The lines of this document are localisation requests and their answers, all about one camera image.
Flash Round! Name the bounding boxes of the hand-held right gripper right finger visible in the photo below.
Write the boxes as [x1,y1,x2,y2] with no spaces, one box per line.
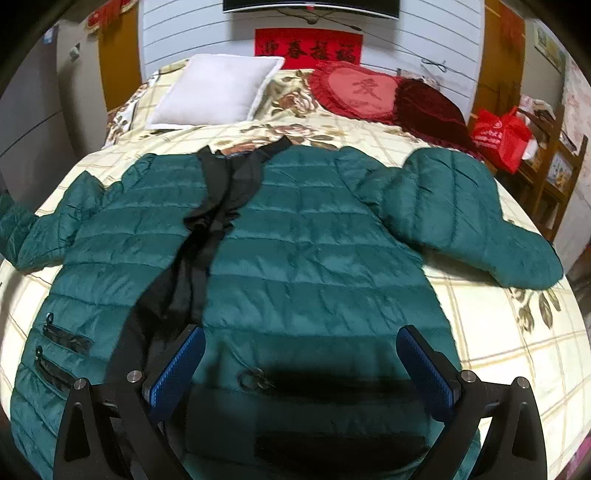
[396,325,549,480]

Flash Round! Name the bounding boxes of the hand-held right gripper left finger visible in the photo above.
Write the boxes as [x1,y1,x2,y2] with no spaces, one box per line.
[53,324,207,480]

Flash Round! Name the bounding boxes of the green puffer jacket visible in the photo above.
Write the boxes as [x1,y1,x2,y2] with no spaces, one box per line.
[0,136,565,480]

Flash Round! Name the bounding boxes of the floral bed quilt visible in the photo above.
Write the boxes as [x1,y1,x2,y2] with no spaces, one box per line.
[0,60,587,480]

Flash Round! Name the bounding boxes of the wooden chair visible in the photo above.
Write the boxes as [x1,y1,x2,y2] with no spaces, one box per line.
[512,95,583,241]

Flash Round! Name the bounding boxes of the red shopping bag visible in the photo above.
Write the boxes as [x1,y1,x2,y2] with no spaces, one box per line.
[470,106,534,175]

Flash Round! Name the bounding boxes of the dark red velvet pillow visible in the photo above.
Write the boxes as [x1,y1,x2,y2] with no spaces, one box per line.
[392,78,485,160]

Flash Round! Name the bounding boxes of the red heart-shaped pillow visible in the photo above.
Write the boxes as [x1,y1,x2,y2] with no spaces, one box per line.
[307,61,407,124]

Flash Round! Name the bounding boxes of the white square pillow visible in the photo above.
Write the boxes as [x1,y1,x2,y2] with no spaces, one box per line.
[147,54,286,130]

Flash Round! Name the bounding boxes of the framed wall picture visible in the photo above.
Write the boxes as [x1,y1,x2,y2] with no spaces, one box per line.
[533,23,566,75]

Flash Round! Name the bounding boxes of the red wall banner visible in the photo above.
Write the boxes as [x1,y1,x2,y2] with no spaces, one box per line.
[254,28,363,66]

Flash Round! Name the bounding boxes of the black wall television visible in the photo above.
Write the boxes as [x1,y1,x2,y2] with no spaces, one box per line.
[222,0,400,20]

